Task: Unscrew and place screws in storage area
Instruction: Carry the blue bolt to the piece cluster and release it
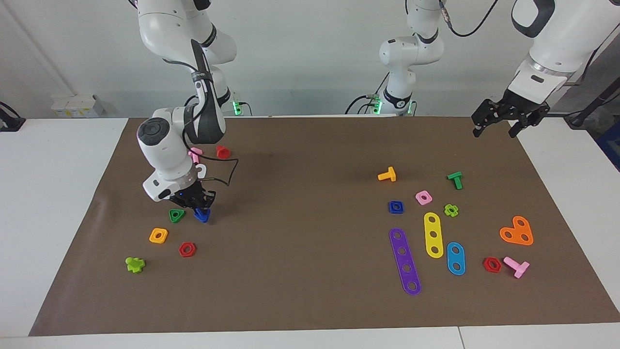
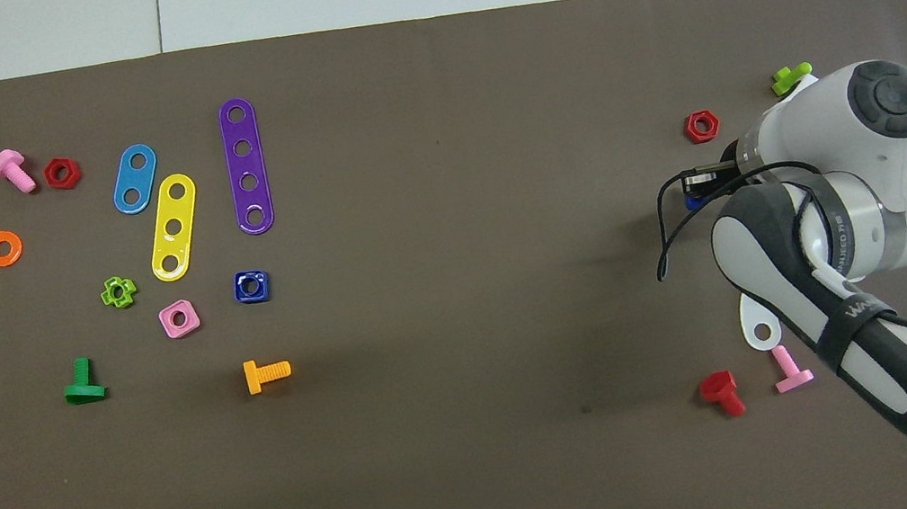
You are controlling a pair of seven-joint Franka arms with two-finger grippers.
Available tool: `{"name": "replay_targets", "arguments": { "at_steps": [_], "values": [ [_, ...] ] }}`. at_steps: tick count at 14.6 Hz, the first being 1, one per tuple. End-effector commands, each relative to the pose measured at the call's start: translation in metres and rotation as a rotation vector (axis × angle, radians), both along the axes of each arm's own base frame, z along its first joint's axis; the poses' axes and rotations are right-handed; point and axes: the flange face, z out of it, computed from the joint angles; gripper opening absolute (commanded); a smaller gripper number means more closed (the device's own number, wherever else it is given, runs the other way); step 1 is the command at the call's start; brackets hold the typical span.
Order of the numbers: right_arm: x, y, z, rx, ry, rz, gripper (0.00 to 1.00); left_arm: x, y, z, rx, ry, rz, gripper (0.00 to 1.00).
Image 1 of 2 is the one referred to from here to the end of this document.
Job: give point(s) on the orange square plastic nut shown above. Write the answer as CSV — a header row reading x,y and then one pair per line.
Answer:
x,y
152,237

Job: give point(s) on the white box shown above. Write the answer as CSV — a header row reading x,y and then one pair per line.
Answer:
x,y
77,106

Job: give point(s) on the yellow three-hole plastic strip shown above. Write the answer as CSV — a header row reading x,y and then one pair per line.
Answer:
x,y
432,228

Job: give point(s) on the blue triangle-head plastic bolt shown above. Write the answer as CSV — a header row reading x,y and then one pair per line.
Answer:
x,y
202,216

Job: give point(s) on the brown table mat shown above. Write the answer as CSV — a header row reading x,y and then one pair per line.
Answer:
x,y
310,291

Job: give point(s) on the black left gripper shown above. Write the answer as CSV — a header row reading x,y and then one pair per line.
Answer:
x,y
513,109

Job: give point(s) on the blue two-hole plastic strip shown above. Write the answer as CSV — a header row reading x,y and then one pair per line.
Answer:
x,y
456,259

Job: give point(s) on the black clamp mount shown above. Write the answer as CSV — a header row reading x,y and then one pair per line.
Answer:
x,y
9,121

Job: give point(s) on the blue square plastic nut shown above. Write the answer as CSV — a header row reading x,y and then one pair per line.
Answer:
x,y
391,209

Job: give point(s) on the lime cross-head plastic bolt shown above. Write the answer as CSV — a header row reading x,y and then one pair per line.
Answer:
x,y
134,265

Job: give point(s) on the black stand pole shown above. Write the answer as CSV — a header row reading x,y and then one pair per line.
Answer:
x,y
593,104

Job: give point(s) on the pink square plastic nut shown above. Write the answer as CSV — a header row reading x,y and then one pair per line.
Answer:
x,y
429,199

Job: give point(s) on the orange plastic bolt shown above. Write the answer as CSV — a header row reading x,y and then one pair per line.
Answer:
x,y
390,175

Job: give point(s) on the lime cross-shaped plastic nut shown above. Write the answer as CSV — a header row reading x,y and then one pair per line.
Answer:
x,y
446,210

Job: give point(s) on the green plastic bolt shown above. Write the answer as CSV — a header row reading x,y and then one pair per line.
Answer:
x,y
456,182

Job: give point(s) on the red hexagonal plastic nut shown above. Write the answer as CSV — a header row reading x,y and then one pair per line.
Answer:
x,y
181,250
486,265

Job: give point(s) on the red hex-head plastic bolt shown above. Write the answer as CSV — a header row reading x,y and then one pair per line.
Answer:
x,y
223,153

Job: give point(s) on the purple four-hole plastic strip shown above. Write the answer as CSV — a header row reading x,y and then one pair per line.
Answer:
x,y
400,244

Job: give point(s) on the orange three-hole angle plate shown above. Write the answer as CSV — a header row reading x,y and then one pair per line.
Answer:
x,y
517,231

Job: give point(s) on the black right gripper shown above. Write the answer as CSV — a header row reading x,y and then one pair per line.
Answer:
x,y
186,196

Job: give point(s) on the green triangular plastic nut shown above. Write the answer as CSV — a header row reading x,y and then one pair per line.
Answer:
x,y
181,212

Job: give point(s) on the pink plastic bolt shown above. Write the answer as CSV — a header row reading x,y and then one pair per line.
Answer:
x,y
195,156
518,269

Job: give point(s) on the blue crate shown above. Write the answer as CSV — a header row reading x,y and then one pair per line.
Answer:
x,y
611,145

